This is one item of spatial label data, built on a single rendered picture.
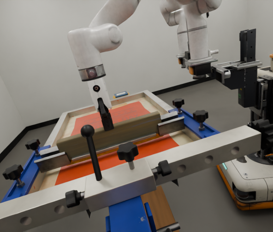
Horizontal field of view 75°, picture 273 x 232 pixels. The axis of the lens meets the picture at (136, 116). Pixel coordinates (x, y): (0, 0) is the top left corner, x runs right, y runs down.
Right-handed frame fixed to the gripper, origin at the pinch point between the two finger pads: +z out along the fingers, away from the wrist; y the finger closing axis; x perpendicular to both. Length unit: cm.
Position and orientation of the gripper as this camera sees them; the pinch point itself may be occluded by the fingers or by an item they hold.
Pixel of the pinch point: (107, 121)
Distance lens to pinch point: 60.4
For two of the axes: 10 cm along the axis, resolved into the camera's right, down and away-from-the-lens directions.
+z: 2.2, 9.1, 3.7
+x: -9.5, 2.7, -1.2
